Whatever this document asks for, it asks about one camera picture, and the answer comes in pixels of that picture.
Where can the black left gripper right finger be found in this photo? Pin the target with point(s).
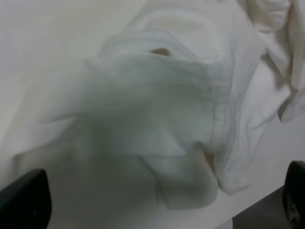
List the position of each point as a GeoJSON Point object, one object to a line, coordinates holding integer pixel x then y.
{"type": "Point", "coordinates": [293, 197]}

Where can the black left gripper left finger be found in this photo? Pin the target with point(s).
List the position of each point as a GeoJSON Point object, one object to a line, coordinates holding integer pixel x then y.
{"type": "Point", "coordinates": [26, 202]}

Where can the white short sleeve t-shirt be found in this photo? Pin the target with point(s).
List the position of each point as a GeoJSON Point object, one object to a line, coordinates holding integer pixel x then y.
{"type": "Point", "coordinates": [179, 99]}

